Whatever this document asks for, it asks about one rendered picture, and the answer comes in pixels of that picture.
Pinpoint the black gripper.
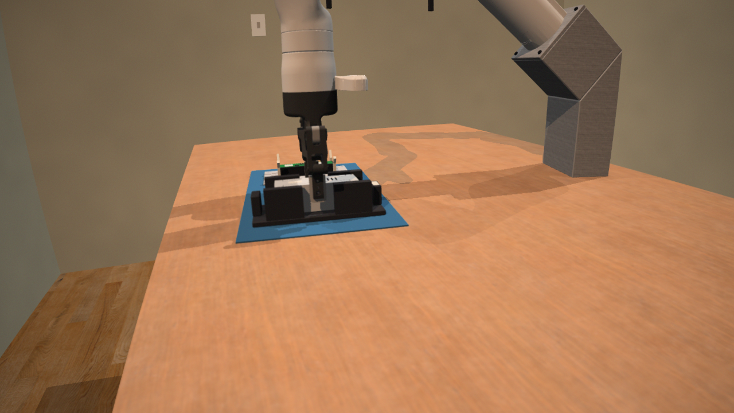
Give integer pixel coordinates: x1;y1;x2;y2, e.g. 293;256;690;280
283;90;338;203

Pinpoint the grey rectangular cover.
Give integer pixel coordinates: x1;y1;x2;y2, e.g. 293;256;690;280
275;174;358;212

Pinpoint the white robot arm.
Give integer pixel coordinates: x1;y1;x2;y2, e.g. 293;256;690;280
274;0;567;92

